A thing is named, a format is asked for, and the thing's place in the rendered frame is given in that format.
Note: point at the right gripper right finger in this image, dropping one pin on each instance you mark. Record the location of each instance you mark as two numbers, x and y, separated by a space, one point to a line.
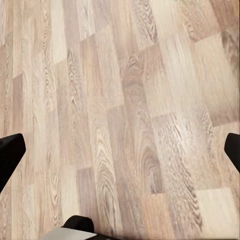
232 149

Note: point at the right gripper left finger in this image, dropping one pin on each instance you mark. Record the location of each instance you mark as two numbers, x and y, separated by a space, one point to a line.
12 149

